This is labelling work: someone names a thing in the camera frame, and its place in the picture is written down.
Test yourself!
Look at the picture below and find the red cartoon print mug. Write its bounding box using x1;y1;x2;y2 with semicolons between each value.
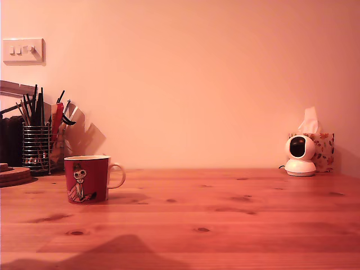
64;154;127;205

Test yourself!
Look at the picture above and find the silver metal utensil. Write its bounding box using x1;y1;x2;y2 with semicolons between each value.
62;98;86;127

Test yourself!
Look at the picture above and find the black curved utensil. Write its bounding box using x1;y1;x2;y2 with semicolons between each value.
61;114;77;127

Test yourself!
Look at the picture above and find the red kitchen utensil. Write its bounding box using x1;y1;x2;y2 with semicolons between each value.
51;89;66;136

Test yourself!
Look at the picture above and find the white tissue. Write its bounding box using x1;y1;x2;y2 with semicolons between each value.
298;106;321;133

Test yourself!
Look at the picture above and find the black flat spatula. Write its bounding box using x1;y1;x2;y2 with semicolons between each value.
35;87;46;127

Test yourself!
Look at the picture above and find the floral tissue box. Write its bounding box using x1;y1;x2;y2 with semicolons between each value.
289;132;335;173

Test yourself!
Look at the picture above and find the brown wooden stick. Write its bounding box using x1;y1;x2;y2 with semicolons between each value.
16;101;31;127

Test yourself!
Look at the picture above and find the round cork trivet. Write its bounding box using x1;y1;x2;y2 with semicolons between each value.
0;175;32;188
0;166;31;180

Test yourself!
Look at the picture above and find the black ribbed appliance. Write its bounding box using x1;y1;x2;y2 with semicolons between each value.
0;105;24;167

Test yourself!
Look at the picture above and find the small white round camera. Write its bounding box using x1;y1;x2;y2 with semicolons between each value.
284;134;318;177

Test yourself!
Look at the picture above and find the wire kitchen tool rack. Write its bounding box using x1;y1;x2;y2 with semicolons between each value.
21;121;69;177

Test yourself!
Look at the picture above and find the thin black utensil handle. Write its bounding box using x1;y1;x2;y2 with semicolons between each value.
30;83;39;127

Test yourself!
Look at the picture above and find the white wall switch plate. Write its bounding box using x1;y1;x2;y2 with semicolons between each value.
2;38;46;66

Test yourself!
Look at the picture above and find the grey metal rail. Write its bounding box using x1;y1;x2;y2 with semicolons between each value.
0;79;39;100

